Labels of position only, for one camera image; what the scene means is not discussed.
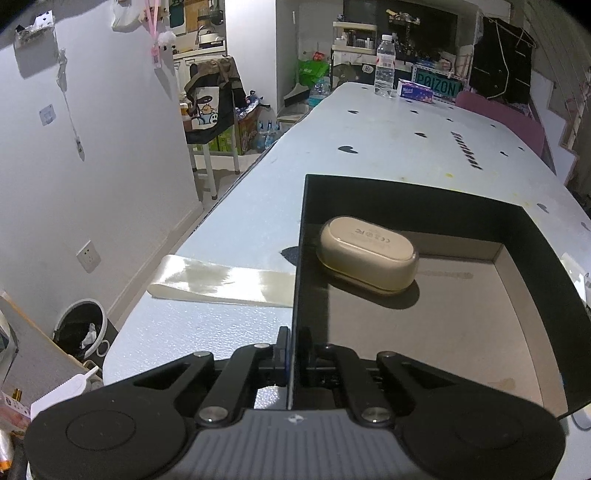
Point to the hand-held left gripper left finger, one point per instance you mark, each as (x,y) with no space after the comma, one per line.
(282,360)

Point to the white wall socket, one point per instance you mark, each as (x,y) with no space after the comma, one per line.
(88,256)

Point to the beige earbuds case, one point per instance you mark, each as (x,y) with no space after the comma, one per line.
(364,251)

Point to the black cardboard box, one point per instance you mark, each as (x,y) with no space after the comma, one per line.
(531,240)

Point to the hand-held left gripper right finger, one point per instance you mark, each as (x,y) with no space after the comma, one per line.
(307,364)

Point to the white charger adapter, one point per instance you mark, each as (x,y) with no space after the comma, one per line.
(577,277)

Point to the white satin ribbon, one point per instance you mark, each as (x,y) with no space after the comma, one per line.
(221,281)

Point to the white serrated plastic knife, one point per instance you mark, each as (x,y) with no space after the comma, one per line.
(62,392)

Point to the black trash bin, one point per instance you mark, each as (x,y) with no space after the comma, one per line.
(76,327)

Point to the blue tissue pack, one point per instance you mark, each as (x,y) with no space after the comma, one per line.
(415,91)

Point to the green plastic bag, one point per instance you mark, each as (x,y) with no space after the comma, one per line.
(311,70)

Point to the white shelf rack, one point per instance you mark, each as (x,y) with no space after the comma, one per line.
(354,41)

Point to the clear water bottle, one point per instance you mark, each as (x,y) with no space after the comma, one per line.
(384,69)

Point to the black hanging garment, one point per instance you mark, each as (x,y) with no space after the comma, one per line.
(503,60)

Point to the pack of water bottles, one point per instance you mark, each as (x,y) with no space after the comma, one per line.
(268,131)

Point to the pink chair back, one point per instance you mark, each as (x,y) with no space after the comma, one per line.
(508,122)

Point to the heart print tablecloth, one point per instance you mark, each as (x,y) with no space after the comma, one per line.
(369,138)

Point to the white stool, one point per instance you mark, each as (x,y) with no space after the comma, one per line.
(207,166)

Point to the teal license plate sign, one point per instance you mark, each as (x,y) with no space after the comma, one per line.
(438,85)

